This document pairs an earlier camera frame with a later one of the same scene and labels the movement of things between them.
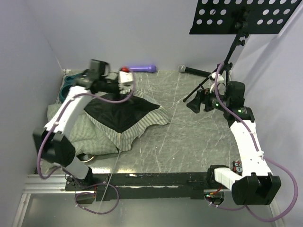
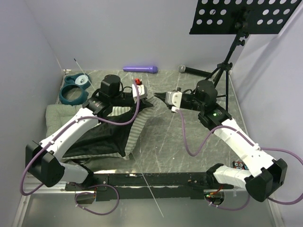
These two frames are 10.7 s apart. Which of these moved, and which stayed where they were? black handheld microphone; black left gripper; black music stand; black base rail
Moved: black left gripper
Stayed: black handheld microphone; black music stand; black base rail
